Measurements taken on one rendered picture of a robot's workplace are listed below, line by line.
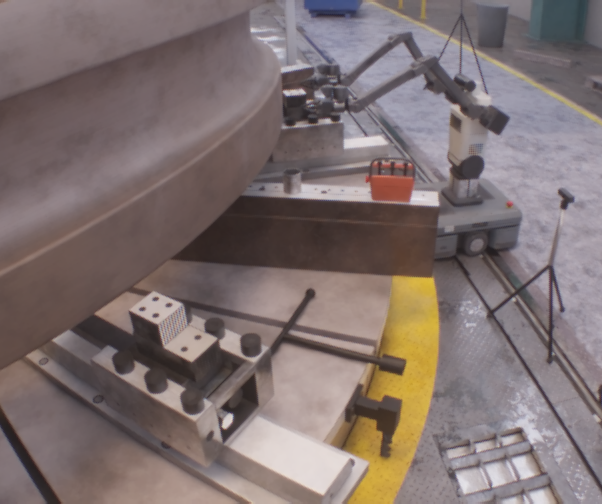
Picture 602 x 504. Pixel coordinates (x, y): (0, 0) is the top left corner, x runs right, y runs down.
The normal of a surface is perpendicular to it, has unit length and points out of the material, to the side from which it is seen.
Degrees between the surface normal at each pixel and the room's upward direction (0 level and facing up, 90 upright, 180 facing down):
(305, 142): 90
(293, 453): 0
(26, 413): 0
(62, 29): 90
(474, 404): 0
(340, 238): 90
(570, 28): 90
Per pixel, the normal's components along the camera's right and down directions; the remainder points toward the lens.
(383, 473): -0.04, -0.85
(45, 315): 0.76, 0.32
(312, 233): -0.18, 0.52
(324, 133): 0.21, 0.51
